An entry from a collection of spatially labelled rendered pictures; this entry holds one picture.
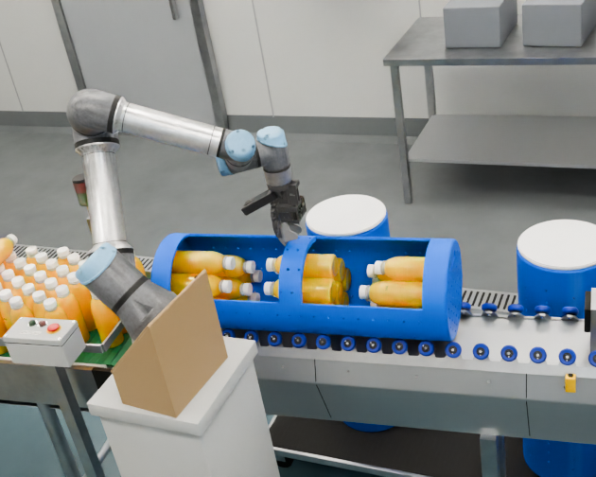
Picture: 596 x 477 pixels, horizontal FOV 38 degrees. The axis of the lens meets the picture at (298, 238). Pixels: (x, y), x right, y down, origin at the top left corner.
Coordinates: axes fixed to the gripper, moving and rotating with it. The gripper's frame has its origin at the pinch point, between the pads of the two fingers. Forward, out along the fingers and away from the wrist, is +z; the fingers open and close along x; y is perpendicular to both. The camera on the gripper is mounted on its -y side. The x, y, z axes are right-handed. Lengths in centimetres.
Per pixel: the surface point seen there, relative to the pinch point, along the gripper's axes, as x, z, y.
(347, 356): -11.4, 30.8, 17.9
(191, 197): 247, 124, -164
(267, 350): -11.4, 30.8, -6.9
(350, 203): 58, 20, 3
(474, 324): 7, 30, 52
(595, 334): -5, 23, 85
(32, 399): -23, 49, -89
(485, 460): -9, 69, 55
